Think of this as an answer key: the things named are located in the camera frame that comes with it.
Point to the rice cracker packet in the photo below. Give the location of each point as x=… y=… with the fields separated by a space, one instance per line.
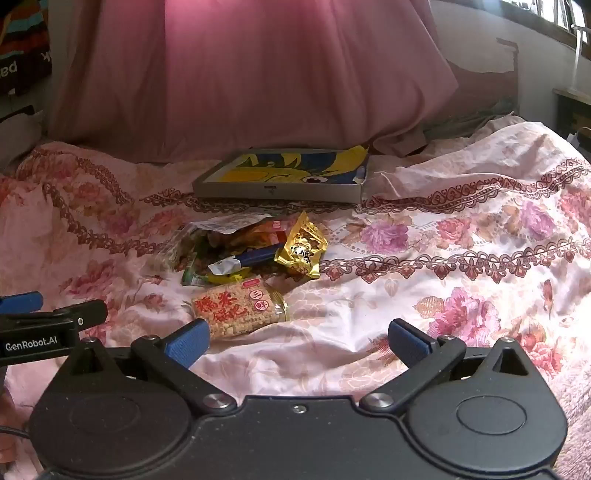
x=235 y=309

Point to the grey box with yellow print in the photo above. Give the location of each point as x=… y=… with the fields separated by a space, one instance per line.
x=277 y=189

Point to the clear bag of snacks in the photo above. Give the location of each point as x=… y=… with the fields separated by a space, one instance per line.
x=184 y=251

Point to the yellow snack packet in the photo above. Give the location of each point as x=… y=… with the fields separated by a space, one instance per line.
x=226 y=278

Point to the colourful striped bag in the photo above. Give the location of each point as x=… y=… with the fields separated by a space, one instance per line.
x=23 y=41

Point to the white lamp pole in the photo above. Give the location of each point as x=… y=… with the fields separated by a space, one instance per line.
x=577 y=60

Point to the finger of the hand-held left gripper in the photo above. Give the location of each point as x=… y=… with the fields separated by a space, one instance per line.
x=21 y=303
x=55 y=323

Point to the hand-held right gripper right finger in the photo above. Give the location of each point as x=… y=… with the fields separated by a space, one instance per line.
x=408 y=344

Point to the orange-red snack packet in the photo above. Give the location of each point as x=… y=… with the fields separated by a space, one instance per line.
x=274 y=233

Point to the gold snack packet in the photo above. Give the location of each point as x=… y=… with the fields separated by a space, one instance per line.
x=302 y=249

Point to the floral bed sheet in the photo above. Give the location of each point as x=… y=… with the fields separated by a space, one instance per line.
x=438 y=277

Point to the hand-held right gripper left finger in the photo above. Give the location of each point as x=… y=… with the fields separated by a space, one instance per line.
x=189 y=345

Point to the blue and white snack packet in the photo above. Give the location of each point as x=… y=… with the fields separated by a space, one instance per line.
x=244 y=261

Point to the dark cabinet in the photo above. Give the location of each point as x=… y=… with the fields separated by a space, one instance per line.
x=572 y=115

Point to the grey-green cloth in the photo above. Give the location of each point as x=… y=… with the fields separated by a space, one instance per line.
x=461 y=122

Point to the pink quilt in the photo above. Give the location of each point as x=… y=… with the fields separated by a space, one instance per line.
x=240 y=74

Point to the window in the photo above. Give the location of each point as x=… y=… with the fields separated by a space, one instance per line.
x=549 y=14

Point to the grey pillow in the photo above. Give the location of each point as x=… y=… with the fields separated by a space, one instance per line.
x=18 y=138

